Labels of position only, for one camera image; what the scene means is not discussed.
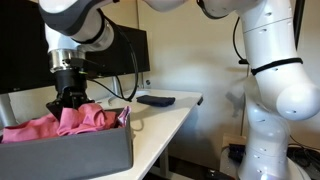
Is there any large black monitor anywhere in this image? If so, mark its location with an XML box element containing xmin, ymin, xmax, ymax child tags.
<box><xmin>0</xmin><ymin>0</ymin><xmax>84</xmax><ymax>95</ymax></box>

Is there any pink floral patterned cloth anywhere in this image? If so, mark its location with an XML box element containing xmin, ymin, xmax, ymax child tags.
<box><xmin>116</xmin><ymin>106</ymin><xmax>131</xmax><ymax>127</ymax></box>

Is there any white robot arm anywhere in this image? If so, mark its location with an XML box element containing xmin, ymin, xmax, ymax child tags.
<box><xmin>38</xmin><ymin>0</ymin><xmax>320</xmax><ymax>180</ymax></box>

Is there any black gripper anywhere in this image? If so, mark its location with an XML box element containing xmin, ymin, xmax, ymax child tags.
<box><xmin>46</xmin><ymin>69</ymin><xmax>93</xmax><ymax>120</ymax></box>

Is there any white table leg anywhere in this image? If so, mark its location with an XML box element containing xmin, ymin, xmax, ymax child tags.
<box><xmin>149</xmin><ymin>148</ymin><xmax>169</xmax><ymax>178</ymax></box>

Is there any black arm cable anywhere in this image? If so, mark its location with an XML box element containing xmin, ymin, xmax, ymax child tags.
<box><xmin>86</xmin><ymin>9</ymin><xmax>140</xmax><ymax>103</ymax></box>

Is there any dark navy folded cloth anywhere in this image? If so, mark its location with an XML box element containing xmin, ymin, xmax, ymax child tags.
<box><xmin>136</xmin><ymin>95</ymin><xmax>175</xmax><ymax>107</ymax></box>

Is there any dark grey fabric box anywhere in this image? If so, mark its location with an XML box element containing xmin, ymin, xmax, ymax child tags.
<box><xmin>0</xmin><ymin>116</ymin><xmax>133</xmax><ymax>180</ymax></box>

